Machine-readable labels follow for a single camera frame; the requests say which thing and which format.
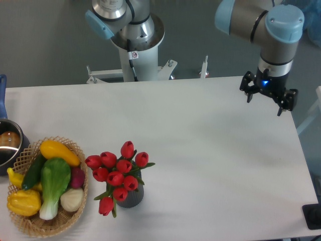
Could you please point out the blue plastic bag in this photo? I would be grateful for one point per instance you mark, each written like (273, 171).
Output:
(311, 11)

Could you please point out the yellow squash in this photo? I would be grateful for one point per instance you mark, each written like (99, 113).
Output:
(54, 149)

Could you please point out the green bok choy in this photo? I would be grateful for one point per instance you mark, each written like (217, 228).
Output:
(55, 177)

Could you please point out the blue handled steel pot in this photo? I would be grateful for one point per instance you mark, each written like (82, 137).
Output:
(13, 140)

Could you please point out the small yellow gourd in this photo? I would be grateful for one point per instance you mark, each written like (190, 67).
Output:
(16, 179)

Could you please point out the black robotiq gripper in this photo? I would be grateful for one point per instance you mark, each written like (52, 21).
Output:
(273, 87)

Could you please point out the red radish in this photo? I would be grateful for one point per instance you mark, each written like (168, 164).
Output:
(77, 178)

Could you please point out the black device at edge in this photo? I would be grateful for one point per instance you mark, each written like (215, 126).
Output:
(312, 215)

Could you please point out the woven wicker basket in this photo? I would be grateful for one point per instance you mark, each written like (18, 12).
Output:
(33, 226)

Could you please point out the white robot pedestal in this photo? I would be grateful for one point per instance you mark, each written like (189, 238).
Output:
(138, 51)

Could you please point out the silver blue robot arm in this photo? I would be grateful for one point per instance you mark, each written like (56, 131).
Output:
(275, 27)

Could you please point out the white garlic bulb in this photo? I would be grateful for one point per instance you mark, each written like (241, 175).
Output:
(71, 199)

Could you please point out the dark grey ribbed vase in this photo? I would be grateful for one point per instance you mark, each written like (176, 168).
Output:
(131, 192)

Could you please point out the yellow bell pepper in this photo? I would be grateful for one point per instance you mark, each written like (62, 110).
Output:
(24, 203)

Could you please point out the white frame at right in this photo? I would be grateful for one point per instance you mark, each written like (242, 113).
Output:
(312, 113)

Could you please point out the red tulip bouquet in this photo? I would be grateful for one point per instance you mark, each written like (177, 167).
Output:
(111, 170)

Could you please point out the green cucumber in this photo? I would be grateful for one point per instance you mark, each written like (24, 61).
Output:
(33, 175)

